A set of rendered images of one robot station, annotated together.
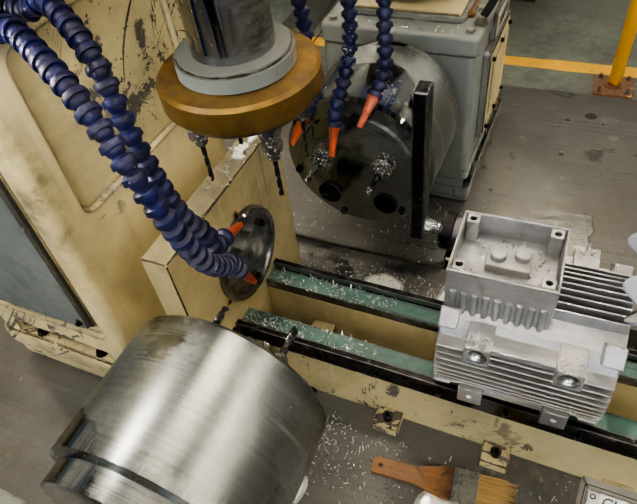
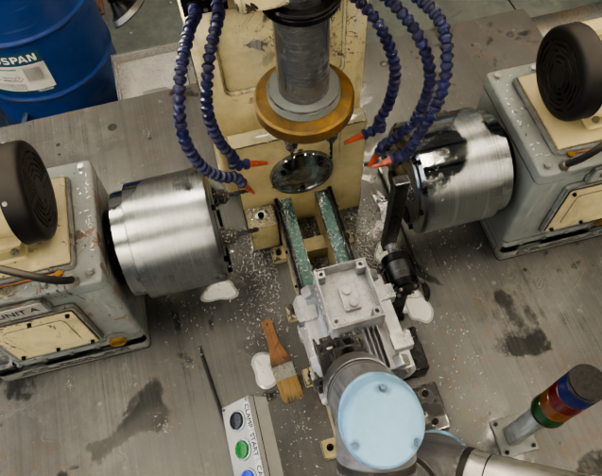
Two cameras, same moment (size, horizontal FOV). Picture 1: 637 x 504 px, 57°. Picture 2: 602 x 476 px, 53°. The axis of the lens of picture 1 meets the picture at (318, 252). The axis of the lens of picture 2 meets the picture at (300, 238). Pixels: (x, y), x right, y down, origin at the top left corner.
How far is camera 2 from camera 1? 0.71 m
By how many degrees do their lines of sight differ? 32
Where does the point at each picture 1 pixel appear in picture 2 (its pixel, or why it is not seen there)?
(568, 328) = not seen: hidden behind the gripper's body
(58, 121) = (232, 48)
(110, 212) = (242, 100)
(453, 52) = (528, 168)
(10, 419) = (172, 144)
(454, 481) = (283, 365)
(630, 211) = not seen: hidden behind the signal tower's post
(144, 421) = (145, 207)
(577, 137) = not seen: outside the picture
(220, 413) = (170, 230)
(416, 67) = (481, 158)
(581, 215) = (547, 341)
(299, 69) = (316, 124)
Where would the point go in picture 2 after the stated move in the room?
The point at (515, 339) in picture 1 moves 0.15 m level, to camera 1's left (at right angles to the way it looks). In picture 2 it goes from (319, 331) to (266, 279)
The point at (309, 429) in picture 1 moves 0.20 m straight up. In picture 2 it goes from (207, 270) to (187, 219)
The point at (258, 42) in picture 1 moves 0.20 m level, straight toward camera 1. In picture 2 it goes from (300, 98) to (212, 170)
